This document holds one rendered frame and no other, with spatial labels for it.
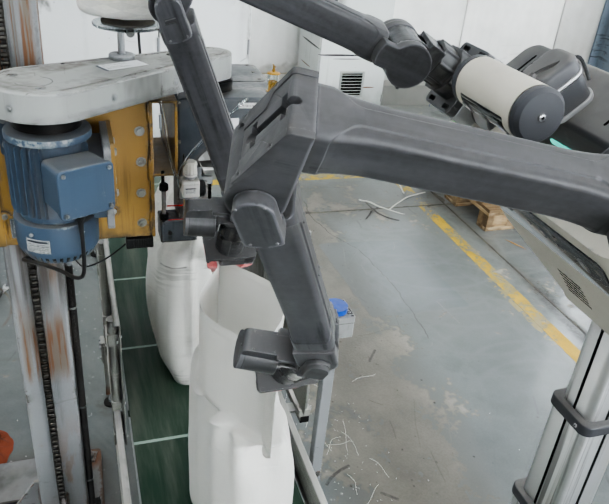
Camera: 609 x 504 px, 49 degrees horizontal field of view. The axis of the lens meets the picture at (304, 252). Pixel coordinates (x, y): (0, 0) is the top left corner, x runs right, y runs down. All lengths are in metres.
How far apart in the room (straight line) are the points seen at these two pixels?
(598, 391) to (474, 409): 1.50
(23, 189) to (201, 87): 0.38
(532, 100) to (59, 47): 3.56
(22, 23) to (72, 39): 2.74
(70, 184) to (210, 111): 0.26
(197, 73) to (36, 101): 0.27
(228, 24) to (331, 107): 3.71
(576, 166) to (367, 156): 0.19
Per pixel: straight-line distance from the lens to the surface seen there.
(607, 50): 7.24
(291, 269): 0.73
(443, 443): 2.60
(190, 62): 1.10
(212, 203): 1.28
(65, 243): 1.31
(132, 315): 2.42
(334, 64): 5.28
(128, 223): 1.53
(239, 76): 1.62
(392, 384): 2.79
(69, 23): 4.16
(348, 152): 0.56
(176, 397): 2.08
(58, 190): 1.19
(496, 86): 0.88
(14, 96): 1.20
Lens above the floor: 1.77
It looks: 29 degrees down
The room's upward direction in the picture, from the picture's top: 6 degrees clockwise
